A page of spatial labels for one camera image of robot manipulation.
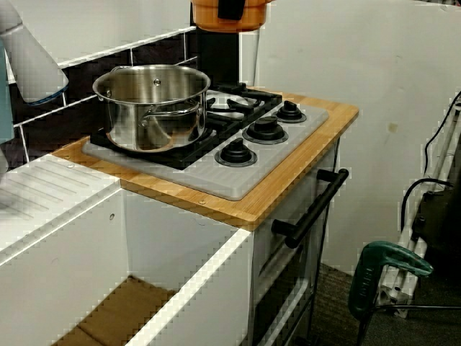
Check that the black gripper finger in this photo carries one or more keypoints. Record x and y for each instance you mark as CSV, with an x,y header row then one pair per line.
x,y
231,9

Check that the orange plastic pot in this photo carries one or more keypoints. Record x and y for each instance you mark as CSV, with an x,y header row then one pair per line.
x,y
205,16

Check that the black-edged slanted side panel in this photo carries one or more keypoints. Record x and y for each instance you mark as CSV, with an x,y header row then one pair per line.
x,y
216,57

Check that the black burner grate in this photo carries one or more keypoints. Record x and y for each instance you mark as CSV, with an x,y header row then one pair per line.
x,y
194,155
263,97

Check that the black stove knob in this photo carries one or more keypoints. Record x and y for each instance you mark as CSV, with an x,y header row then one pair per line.
x,y
266,129
289,112
236,153

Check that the stainless steel pot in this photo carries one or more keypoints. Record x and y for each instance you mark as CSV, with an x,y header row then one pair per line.
x,y
155,122

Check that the grey toy stove panel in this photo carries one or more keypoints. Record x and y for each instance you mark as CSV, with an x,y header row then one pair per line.
x,y
216,180

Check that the grey toy faucet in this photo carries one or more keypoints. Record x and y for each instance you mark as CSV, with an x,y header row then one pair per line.
x,y
32,68

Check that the toy oven door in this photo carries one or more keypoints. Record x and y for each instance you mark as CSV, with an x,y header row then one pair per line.
x,y
261,248

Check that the white toy sink basin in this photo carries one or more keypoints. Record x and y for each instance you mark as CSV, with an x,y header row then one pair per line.
x,y
72,252

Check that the green clamp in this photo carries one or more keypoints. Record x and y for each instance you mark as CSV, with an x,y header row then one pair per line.
x,y
367,284

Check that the black device on rail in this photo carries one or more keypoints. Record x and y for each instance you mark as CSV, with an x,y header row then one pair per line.
x,y
439,216

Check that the aluminium frame rail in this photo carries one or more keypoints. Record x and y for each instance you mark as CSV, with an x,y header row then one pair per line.
x,y
392,288

